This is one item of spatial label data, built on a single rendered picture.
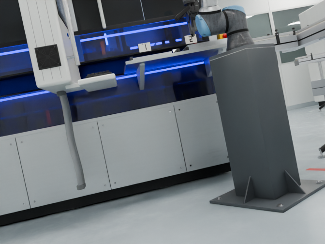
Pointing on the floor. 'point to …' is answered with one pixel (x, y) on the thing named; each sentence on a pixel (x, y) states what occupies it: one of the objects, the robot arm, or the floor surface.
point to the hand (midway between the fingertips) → (192, 34)
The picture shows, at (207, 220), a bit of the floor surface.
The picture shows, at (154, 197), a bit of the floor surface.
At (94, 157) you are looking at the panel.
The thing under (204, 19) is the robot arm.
